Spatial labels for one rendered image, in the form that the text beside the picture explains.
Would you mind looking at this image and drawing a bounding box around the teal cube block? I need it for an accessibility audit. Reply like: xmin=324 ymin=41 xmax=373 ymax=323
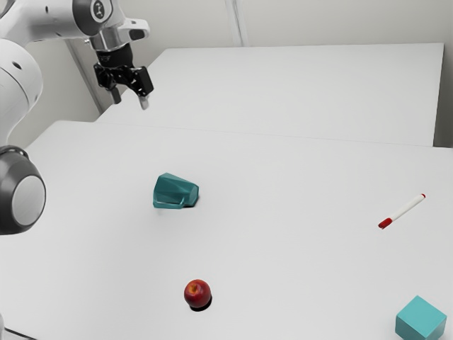
xmin=394 ymin=295 xmax=448 ymax=340

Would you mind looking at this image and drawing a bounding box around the red apple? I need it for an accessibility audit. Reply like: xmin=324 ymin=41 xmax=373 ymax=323
xmin=183 ymin=279 xmax=212 ymax=309

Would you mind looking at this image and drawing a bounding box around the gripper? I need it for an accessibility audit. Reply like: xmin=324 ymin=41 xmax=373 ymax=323
xmin=93 ymin=45 xmax=156 ymax=111

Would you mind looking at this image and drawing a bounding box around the teal faceted mug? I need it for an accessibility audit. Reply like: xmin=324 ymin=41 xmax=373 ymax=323
xmin=152 ymin=172 xmax=200 ymax=210

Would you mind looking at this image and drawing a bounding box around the white marker with red cap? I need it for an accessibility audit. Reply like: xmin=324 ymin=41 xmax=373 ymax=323
xmin=377 ymin=193 xmax=427 ymax=230

